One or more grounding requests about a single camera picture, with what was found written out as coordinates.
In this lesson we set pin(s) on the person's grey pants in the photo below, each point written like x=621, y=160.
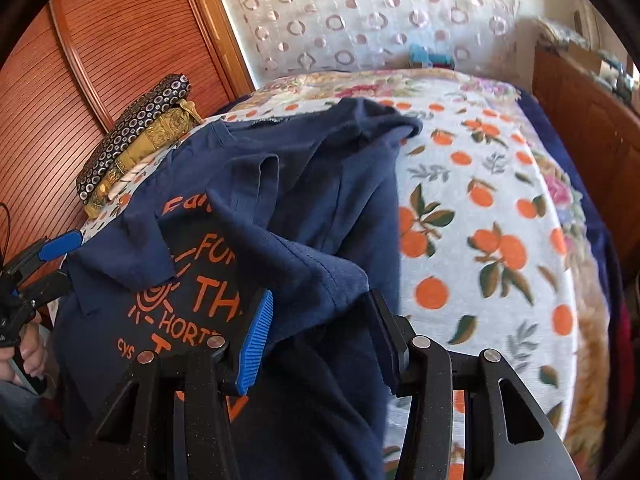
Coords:
x=20, y=420

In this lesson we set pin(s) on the small blue box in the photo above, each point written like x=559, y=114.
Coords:
x=430, y=57

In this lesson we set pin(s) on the navy printed t-shirt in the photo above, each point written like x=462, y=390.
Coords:
x=310, y=200

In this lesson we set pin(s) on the wooden cabinet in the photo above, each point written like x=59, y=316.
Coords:
x=590, y=125

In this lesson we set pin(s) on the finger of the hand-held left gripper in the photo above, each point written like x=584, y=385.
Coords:
x=47, y=287
x=62, y=245

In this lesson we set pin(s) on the cardboard box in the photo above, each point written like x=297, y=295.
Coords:
x=582, y=57

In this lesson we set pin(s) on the navy bed sheet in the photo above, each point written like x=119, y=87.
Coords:
x=560, y=130

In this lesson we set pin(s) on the sheer circle-patterned curtain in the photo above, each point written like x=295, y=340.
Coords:
x=350, y=10

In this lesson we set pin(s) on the pale teal clutter pile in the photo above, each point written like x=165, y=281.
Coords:
x=617, y=72

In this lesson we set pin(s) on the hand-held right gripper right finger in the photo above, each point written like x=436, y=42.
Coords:
x=387, y=330

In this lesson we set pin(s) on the wooden slatted wardrobe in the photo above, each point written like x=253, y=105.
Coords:
x=100, y=35

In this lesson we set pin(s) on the dark red cloth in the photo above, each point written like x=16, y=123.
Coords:
x=625, y=335

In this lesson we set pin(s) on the person's left hand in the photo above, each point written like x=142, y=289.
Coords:
x=34, y=355

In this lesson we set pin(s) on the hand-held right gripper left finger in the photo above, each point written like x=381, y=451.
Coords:
x=256, y=332

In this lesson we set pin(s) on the orange fruit print blanket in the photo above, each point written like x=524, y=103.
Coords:
x=475, y=240

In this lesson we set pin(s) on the gold patterned pillow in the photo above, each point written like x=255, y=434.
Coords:
x=150, y=144

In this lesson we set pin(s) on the folded patterned cloth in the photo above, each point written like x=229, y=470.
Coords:
x=562, y=32

